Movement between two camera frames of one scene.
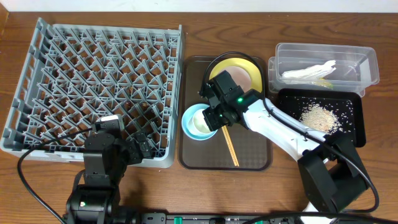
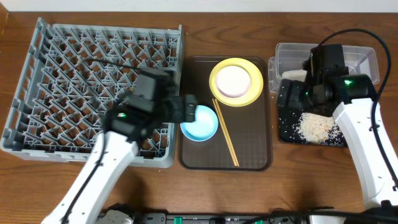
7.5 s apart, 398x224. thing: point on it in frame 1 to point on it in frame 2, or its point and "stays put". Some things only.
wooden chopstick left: [227, 139] stays put
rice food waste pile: [321, 119] stays put
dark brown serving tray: [254, 152] stays put
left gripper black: [135, 157] to [178, 104]
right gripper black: [212, 125] to [320, 111]
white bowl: [240, 76] stays put
